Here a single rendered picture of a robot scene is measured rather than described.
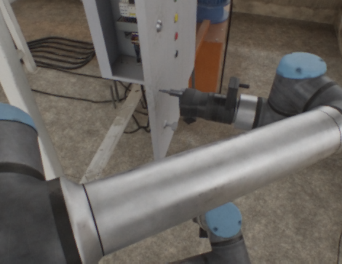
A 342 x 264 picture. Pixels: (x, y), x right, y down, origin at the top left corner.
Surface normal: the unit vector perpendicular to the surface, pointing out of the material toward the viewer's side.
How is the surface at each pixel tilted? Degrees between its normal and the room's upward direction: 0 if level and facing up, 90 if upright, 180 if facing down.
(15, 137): 49
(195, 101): 3
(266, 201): 0
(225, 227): 19
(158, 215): 55
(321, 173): 0
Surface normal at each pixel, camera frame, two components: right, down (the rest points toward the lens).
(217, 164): 0.23, -0.50
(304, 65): -0.07, -0.73
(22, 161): 0.69, -0.69
